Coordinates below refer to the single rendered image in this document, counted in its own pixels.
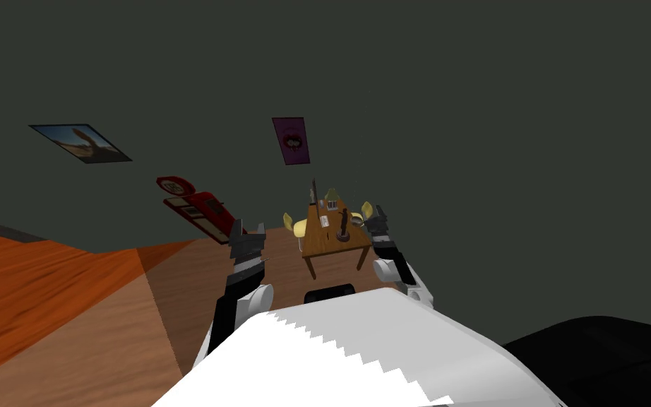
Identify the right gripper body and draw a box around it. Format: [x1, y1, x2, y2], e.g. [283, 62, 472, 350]
[365, 216, 390, 244]

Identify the red cabinet with round sign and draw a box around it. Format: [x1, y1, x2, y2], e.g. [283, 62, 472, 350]
[155, 175, 241, 247]

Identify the brown wooden table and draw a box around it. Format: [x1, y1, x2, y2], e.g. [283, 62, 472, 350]
[300, 178, 374, 281]

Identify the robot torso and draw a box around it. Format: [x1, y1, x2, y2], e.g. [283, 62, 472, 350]
[152, 284, 568, 407]

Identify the purple wall picture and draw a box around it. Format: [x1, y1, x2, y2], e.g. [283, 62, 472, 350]
[271, 116, 312, 167]

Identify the desert landscape wall picture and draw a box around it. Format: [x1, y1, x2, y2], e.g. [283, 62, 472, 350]
[28, 123, 134, 165]

